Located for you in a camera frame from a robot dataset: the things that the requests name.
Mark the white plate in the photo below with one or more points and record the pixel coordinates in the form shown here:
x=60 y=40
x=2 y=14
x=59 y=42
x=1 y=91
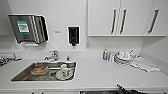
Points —
x=70 y=76

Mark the white paper towel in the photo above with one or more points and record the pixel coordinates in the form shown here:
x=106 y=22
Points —
x=29 y=43

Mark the black wall soap dispenser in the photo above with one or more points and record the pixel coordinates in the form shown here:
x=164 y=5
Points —
x=73 y=35

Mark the steel paper towel dispenser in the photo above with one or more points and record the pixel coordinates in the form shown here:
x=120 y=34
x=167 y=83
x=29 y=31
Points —
x=41 y=29

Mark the clear small bottle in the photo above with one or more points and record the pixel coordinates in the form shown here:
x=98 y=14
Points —
x=110 y=57

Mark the white wall outlet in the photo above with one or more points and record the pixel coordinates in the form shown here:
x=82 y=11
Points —
x=88 y=44

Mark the chrome faucet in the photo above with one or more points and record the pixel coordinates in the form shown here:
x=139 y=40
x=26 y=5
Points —
x=52 y=55

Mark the brown bowl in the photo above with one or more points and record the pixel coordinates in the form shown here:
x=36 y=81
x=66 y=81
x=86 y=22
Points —
x=39 y=69

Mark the stack of white plates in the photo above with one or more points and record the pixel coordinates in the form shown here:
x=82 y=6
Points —
x=121 y=62

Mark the stainless steel sink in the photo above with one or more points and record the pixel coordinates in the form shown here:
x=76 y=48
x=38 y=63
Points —
x=20 y=76

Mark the teal dispenser sticker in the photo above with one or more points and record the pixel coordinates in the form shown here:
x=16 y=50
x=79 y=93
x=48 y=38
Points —
x=22 y=26

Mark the small metal sink fitting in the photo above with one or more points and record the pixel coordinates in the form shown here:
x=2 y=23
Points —
x=67 y=58

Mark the small wall label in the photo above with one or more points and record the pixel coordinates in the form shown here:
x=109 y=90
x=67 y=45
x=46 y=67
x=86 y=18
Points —
x=58 y=32

